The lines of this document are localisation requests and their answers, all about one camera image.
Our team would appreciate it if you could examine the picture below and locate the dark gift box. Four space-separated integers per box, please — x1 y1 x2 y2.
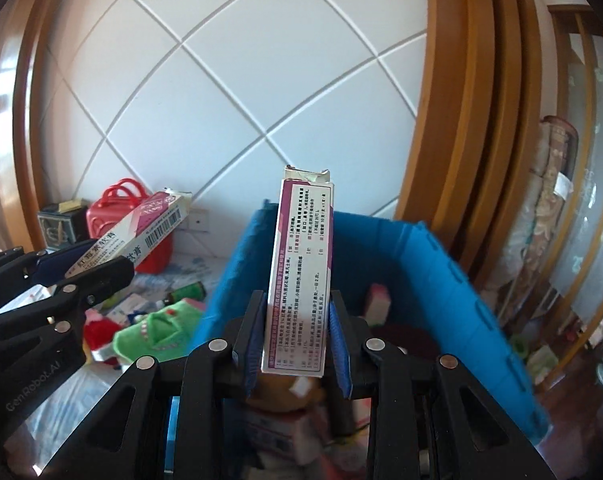
36 202 90 251

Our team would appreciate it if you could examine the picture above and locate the green dinosaur plush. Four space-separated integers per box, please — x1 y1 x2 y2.
112 297 206 361

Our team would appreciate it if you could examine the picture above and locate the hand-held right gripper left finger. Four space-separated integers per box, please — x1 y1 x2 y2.
42 289 268 480

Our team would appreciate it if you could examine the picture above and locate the rolled patterned blanket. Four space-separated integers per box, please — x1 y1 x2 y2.
481 115 579 351

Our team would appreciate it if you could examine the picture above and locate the blue plastic storage crate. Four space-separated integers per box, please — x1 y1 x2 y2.
164 200 552 480

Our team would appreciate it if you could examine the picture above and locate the green white bag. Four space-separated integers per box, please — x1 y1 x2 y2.
511 332 562 386

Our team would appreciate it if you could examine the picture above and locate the red plush toy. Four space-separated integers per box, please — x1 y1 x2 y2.
83 308 125 366

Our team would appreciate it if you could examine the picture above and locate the white purple barcode medicine box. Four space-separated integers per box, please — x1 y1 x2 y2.
64 187 192 280

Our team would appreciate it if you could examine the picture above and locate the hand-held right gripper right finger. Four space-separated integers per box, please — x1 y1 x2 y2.
329 290 557 480

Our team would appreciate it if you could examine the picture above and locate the wooden frame glass door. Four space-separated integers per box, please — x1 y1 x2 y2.
546 5 603 311

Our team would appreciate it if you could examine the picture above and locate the red toy suitcase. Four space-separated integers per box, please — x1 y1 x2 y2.
86 177 175 275

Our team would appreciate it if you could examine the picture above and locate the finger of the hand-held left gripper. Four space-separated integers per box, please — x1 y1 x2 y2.
0 256 136 334
0 239 100 286

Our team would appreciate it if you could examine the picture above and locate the wooden framed padded headboard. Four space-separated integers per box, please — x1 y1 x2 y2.
0 0 547 281

